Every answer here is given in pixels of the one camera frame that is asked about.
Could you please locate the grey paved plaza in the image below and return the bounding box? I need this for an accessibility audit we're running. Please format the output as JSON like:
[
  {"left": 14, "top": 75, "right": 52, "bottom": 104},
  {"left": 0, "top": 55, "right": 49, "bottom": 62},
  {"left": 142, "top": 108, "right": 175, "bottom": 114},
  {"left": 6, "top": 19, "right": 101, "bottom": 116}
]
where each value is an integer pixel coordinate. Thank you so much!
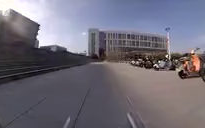
[{"left": 0, "top": 61, "right": 205, "bottom": 128}]

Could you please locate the row of parked scooters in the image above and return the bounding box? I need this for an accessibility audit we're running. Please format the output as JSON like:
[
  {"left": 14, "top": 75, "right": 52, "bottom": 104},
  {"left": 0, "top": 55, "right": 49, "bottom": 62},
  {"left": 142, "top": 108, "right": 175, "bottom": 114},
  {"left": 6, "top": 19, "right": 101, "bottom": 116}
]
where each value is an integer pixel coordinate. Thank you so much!
[{"left": 129, "top": 47, "right": 205, "bottom": 83}]

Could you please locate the wide stone stairway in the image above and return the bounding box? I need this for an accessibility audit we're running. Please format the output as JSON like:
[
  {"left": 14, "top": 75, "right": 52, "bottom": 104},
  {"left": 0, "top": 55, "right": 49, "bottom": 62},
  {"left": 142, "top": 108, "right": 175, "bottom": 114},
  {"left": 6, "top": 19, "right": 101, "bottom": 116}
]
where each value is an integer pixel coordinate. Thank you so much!
[{"left": 0, "top": 48, "right": 92, "bottom": 85}]

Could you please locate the pale multi-storey building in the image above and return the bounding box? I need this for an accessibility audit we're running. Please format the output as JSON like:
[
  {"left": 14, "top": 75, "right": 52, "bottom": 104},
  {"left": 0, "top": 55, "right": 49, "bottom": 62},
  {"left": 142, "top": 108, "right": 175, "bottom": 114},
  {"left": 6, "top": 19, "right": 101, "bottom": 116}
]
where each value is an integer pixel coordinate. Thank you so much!
[{"left": 87, "top": 28, "right": 168, "bottom": 58}]

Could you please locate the robot's own part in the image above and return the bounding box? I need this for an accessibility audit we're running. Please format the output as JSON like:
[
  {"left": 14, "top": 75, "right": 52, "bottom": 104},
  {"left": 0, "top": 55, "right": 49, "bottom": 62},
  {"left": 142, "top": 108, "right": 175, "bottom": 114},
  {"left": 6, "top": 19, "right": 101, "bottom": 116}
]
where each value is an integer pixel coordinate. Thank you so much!
[
  {"left": 62, "top": 115, "right": 72, "bottom": 128},
  {"left": 125, "top": 112, "right": 138, "bottom": 128}
]

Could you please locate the low distant building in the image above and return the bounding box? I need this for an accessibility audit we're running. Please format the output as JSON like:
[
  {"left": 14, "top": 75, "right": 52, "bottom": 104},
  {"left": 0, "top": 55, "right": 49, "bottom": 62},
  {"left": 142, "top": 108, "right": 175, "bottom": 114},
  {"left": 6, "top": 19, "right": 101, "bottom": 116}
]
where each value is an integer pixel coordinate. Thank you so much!
[{"left": 39, "top": 44, "right": 68, "bottom": 53}]

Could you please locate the pale lamp pole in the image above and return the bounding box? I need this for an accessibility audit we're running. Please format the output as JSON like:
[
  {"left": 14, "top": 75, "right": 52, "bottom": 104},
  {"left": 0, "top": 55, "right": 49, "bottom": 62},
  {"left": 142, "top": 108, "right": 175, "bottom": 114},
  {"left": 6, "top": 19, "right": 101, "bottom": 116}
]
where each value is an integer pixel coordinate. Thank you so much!
[{"left": 164, "top": 27, "right": 171, "bottom": 62}]

